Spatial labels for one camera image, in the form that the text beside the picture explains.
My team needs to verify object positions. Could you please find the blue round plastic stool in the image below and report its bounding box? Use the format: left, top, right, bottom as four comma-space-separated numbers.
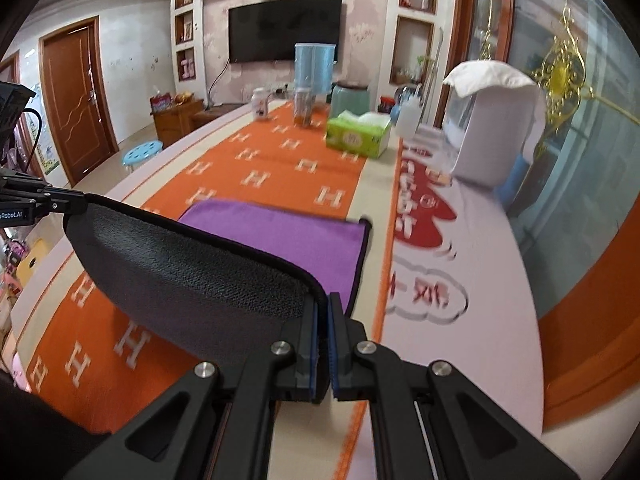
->
122, 140, 163, 172

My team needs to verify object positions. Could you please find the purple grey microfibre towel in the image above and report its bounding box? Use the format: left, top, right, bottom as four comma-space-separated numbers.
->
63, 194, 372, 365

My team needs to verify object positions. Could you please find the glass jar with tea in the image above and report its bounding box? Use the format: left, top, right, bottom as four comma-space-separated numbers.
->
293, 87, 314, 127

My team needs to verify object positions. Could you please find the brown wooden door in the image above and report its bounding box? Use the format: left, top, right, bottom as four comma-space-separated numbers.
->
39, 16, 118, 186

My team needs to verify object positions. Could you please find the blue transparent water jug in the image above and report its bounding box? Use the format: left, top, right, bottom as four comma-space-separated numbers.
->
294, 42, 335, 96

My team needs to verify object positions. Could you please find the orange H-pattern table runner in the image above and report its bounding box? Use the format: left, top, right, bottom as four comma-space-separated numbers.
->
12, 103, 398, 432

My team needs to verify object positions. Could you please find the white cloth on appliance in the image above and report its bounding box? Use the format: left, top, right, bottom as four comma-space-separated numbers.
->
442, 60, 535, 98

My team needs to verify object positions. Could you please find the small white pill bottle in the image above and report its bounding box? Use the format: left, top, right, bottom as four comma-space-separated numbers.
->
250, 87, 271, 120

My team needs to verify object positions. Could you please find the wooden TV cabinet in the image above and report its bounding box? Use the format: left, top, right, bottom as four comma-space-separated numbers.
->
152, 100, 242, 148

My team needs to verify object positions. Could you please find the green tissue box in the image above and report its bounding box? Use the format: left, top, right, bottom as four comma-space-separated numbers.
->
324, 110, 392, 158

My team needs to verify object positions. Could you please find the black wall television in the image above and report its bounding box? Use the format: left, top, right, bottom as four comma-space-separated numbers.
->
228, 0, 343, 64

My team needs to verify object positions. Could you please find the white water dispenser appliance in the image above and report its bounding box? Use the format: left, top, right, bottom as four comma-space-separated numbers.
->
442, 82, 546, 188

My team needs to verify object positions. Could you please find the green ceramic jar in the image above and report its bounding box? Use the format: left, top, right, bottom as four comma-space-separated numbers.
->
330, 80, 370, 118

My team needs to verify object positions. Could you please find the white plastic bottle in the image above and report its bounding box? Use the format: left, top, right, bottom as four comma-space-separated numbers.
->
395, 94, 422, 140

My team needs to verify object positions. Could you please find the black sleeve of operator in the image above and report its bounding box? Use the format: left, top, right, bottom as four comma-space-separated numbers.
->
1, 372, 111, 479

